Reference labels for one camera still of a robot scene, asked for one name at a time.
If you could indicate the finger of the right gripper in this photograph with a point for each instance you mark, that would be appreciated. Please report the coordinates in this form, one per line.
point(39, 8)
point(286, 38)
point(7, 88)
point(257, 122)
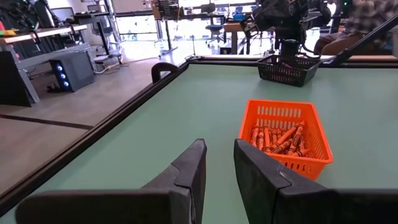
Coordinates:
point(248, 27)

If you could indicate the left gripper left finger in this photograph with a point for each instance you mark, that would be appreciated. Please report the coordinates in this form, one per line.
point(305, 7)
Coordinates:
point(189, 174)

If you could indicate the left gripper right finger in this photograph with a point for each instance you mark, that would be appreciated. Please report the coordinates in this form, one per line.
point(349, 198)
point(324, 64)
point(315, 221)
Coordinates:
point(258, 180)

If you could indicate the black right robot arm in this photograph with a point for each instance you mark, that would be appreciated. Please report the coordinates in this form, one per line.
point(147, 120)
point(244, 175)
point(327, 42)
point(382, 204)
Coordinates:
point(289, 46)

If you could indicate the black background robot arm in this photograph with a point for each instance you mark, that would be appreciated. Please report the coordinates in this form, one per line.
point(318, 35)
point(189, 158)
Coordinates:
point(18, 12)

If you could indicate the small wooden table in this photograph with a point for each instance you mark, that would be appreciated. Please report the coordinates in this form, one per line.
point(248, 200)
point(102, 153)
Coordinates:
point(233, 29)

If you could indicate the blue office chair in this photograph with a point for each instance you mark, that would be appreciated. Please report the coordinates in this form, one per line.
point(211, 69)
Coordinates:
point(215, 29)

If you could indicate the black plastic basket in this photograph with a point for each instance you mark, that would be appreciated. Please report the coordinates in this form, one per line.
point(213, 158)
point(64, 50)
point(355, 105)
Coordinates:
point(286, 76)

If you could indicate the orange plastic basket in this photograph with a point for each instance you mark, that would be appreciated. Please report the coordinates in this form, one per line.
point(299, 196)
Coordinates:
point(280, 105)

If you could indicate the black pole stand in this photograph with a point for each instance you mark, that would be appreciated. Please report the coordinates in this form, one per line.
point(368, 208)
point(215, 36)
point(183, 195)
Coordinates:
point(168, 34)

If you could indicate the black perforated panel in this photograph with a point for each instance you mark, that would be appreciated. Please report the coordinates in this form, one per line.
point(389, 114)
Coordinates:
point(169, 9)

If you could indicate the person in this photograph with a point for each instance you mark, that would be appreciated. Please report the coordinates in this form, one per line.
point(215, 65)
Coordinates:
point(367, 15)

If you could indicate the black right support strut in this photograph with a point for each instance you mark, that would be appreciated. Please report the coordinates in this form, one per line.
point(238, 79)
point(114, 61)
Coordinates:
point(363, 39)

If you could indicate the black desk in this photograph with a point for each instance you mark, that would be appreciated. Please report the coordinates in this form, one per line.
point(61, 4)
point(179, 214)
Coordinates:
point(99, 18)

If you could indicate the computer tower blue lights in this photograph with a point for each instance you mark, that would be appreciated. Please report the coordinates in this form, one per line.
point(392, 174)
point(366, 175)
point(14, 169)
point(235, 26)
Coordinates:
point(74, 70)

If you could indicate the computer monitor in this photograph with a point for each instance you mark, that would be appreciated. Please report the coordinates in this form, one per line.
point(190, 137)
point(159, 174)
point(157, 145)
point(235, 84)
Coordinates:
point(62, 14)

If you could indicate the dark grey cabinet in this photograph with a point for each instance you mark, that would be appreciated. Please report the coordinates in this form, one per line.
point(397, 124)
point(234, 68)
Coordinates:
point(15, 81)

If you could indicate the long light-topped workbench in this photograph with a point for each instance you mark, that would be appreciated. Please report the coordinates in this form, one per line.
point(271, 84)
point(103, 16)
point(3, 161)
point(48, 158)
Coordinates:
point(46, 31)

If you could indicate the small yellow object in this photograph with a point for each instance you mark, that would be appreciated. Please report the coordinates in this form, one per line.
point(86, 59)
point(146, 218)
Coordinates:
point(7, 32)

